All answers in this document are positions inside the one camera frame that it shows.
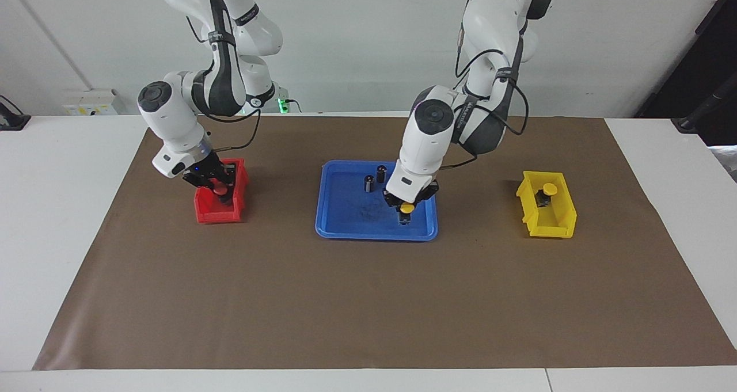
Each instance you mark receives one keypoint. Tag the red plastic bin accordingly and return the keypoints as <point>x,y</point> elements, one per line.
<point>216,210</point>

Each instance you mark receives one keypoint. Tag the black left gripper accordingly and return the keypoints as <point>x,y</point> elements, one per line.
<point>411,195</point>

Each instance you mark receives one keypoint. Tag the brown paper table mat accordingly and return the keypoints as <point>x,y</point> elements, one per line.
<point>368,300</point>

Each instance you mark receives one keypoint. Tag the yellow push button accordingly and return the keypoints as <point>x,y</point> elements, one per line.
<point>407,209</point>
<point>550,189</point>

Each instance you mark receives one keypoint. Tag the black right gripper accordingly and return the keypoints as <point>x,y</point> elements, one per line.
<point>210,170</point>

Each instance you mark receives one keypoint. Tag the blue plastic tray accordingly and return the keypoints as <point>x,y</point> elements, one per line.
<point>345,208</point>

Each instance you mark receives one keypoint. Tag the green lit base connector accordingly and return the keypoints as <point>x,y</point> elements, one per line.
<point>287,105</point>

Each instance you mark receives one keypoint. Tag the yellow plastic bin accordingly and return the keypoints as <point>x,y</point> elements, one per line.
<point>555,222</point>

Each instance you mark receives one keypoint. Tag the black stand equipment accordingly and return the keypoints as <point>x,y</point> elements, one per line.
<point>708,64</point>

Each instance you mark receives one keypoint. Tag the black cylindrical component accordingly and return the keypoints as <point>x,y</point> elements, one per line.
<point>368,183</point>
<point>381,173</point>

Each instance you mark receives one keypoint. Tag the white wall socket box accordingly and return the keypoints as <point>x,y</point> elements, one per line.
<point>89,101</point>

